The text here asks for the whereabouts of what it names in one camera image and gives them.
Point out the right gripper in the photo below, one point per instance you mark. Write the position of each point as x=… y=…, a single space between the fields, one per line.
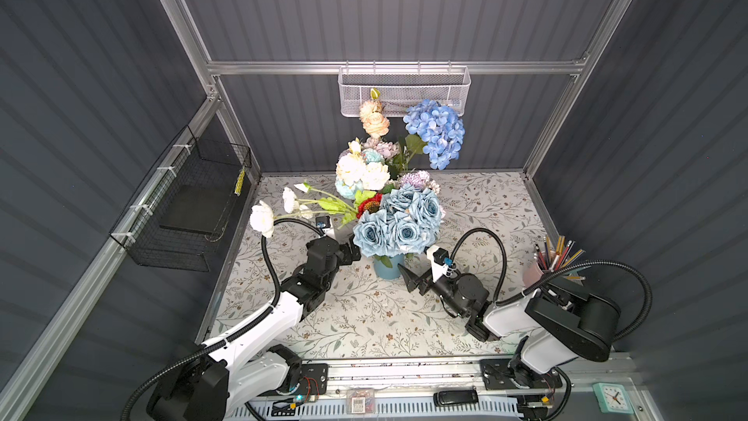
x=412 y=280

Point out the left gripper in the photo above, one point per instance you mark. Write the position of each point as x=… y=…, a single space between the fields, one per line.
x=344 y=256

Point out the teal ceramic vase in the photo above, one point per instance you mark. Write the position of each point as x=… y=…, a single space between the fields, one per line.
x=387 y=267

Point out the light blue flower stem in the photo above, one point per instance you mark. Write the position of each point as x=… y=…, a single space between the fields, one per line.
x=360 y=171

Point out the red sunflower cream peony stem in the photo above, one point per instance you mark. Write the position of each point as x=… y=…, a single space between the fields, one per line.
x=363 y=198

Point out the small purple sprig stem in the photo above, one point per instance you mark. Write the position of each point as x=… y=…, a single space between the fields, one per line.
x=419 y=180

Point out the peach peony stem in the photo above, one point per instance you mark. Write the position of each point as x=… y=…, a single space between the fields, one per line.
x=371 y=114

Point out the blue hydrangea flower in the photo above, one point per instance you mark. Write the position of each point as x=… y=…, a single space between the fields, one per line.
x=434 y=130

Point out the lilac white flower bunch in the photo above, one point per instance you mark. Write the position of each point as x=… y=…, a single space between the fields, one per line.
x=387 y=150

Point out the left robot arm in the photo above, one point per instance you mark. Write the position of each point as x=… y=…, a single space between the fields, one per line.
x=242 y=363

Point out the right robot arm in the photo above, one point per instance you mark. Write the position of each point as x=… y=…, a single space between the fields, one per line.
x=560 y=321

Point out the pink pencil cup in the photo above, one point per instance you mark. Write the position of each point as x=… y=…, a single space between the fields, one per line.
x=532 y=274

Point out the black remote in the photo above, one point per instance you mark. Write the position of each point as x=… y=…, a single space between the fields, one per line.
x=454 y=397

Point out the yellow marker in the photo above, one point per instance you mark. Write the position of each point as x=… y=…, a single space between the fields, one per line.
x=239 y=182

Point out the coloured pencils bunch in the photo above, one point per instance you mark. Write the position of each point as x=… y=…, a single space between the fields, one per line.
x=558 y=255

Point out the black pad in basket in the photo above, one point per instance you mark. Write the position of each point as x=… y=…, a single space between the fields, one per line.
x=196 y=209

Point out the teal desk clock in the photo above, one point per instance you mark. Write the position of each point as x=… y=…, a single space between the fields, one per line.
x=612 y=398

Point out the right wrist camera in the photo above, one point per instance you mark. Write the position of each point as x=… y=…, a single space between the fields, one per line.
x=440 y=263

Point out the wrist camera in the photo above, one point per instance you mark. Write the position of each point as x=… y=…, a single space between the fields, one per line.
x=440 y=263
x=326 y=225

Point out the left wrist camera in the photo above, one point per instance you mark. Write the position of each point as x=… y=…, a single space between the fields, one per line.
x=326 y=225

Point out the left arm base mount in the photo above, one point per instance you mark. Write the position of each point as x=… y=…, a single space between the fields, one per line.
x=306 y=380

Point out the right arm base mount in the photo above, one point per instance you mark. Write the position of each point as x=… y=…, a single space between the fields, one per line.
x=506 y=374

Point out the white wire basket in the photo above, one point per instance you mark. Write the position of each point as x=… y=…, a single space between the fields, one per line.
x=399 y=87

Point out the black wire basket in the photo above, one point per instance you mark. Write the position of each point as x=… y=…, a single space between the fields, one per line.
x=199 y=162

